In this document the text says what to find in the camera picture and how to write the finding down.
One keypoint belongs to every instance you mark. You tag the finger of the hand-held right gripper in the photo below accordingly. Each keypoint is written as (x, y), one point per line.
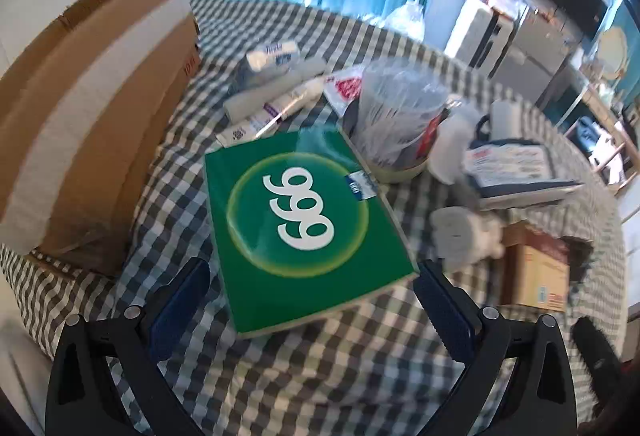
(592, 346)

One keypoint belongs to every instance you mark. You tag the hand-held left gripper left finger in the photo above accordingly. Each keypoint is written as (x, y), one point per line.
(175, 316)

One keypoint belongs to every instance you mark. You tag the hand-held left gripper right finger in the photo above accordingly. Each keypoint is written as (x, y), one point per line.
(445, 311)

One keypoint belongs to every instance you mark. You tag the white gauze bundle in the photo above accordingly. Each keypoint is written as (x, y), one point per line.
(452, 231)

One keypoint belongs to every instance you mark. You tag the small brown white box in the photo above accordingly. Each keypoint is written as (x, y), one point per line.
(537, 271)

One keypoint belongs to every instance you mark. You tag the green medicine box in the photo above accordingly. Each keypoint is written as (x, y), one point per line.
(300, 241)

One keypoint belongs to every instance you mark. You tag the blue white wipes packet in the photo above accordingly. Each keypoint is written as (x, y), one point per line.
(510, 164)

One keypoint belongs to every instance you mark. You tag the short white roll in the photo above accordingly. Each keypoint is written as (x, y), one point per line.
(506, 116)

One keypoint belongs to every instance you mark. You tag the clear cup of cotton swabs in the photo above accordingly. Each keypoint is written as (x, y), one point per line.
(395, 106)

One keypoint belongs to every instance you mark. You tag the white ointment tube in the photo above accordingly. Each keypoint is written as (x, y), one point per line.
(270, 116)

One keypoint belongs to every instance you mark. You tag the red white sachet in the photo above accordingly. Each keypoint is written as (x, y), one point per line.
(345, 89)

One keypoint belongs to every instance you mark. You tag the grey blue pouch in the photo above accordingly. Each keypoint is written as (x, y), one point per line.
(300, 69)

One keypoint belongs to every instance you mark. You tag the brown cardboard box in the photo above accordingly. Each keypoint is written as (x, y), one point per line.
(110, 16)

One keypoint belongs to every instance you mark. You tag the grey white checked blanket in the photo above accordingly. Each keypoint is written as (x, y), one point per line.
(350, 366)

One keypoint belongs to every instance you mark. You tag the wooden desk with teal legs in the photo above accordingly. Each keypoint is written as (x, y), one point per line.
(605, 116)

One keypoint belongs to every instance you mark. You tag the grey mini fridge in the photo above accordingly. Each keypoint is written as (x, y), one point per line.
(535, 56)

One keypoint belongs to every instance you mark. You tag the white suitcase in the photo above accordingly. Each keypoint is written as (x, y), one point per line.
(475, 31)

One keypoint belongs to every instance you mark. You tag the large clear water bottle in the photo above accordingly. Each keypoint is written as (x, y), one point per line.
(405, 19)

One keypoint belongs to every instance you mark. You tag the round mirror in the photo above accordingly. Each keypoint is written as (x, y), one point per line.
(612, 51)

